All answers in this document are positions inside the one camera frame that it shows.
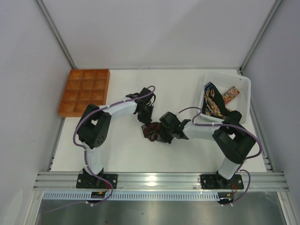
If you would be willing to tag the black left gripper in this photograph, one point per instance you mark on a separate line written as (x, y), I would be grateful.
(145, 115)

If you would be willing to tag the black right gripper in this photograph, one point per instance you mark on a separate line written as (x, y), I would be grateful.
(166, 134)

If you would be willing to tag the dark red patterned tie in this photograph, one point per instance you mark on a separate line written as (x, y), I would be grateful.
(152, 131)

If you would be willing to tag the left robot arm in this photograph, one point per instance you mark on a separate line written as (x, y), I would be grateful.
(92, 130)

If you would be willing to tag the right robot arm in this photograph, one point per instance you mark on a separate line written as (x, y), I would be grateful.
(231, 137)

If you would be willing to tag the orange wooden compartment tray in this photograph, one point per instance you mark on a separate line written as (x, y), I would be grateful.
(84, 87)

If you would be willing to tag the white plastic mesh basket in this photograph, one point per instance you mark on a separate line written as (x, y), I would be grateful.
(223, 82)

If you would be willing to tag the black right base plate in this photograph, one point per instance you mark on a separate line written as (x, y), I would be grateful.
(211, 181)

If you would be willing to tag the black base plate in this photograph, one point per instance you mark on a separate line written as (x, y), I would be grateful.
(87, 181)
(211, 181)

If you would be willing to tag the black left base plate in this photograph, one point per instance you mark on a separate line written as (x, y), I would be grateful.
(87, 181)

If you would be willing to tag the aluminium mounting rail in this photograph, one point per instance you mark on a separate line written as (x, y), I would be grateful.
(146, 181)

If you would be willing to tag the white slotted cable duct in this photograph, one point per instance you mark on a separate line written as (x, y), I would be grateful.
(131, 195)

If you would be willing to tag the left aluminium frame post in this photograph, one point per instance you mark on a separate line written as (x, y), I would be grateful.
(55, 32)

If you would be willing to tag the aluminium frame post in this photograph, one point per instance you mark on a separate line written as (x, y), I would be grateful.
(55, 32)
(265, 25)

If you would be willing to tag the right aluminium frame post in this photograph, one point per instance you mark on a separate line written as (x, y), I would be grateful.
(265, 25)

